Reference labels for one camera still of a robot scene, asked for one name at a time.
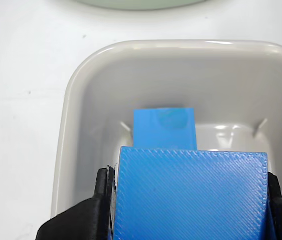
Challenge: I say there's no blue cube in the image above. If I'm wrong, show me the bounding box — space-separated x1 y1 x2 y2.
112 146 269 240

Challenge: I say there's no white square plastic bin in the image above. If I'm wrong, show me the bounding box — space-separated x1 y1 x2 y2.
50 39 282 226

